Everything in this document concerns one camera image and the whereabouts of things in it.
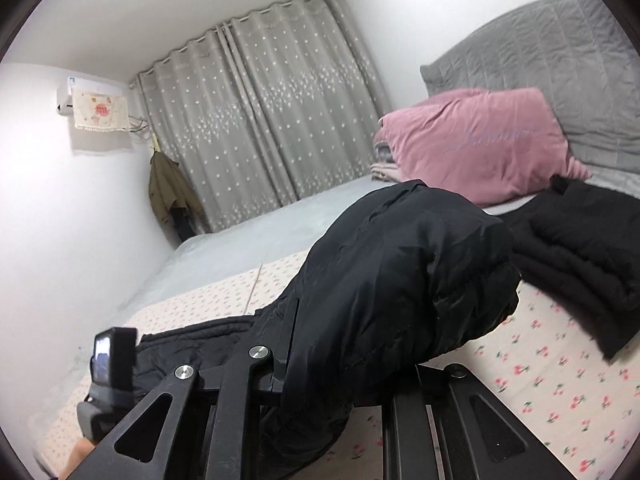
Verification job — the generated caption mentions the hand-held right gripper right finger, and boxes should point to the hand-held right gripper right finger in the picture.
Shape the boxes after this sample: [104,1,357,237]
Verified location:
[384,362,557,480]

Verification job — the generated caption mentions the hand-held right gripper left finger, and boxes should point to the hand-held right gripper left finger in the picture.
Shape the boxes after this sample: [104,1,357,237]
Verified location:
[65,300,306,480]

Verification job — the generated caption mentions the black quilted jacket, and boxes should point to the black quilted jacket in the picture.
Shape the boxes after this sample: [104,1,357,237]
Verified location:
[135,178,523,480]

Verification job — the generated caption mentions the folded black clothes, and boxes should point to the folded black clothes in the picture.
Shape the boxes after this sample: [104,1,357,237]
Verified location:
[500,175,640,361]

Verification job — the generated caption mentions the person's left hand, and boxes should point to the person's left hand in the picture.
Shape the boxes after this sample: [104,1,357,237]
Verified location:
[62,437,98,478]

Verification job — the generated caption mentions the cherry print bed sheet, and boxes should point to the cherry print bed sheet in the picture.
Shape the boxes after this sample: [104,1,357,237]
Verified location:
[40,250,640,480]

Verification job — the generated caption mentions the grey bed sheet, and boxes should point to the grey bed sheet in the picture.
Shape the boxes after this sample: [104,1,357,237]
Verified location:
[45,166,640,411]

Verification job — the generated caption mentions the dark hanging garment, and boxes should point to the dark hanging garment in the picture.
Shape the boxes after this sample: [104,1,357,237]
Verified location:
[171,207,195,242]

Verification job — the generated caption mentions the olive hanging jacket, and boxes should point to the olive hanging jacket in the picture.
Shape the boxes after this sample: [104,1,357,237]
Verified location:
[147,152,203,226]

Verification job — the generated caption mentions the grey star-print curtain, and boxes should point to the grey star-print curtain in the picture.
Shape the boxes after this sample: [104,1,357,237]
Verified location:
[136,30,301,233]
[222,0,396,202]

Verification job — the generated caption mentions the printed air conditioner cover cloth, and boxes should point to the printed air conditioner cover cloth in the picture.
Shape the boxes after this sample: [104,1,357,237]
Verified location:
[71,85,132,134]

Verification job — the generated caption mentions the stack of folded blankets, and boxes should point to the stack of folded blankets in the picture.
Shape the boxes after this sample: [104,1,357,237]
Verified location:
[371,142,402,183]

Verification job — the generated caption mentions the pink velvet pillow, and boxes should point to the pink velvet pillow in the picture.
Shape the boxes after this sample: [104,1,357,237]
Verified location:
[375,86,593,207]

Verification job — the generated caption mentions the grey quilted headboard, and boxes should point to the grey quilted headboard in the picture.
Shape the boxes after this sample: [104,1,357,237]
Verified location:
[419,0,640,171]

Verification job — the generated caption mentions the white wall air conditioner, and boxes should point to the white wall air conditioner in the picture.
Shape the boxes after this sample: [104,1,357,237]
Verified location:
[56,76,130,117]

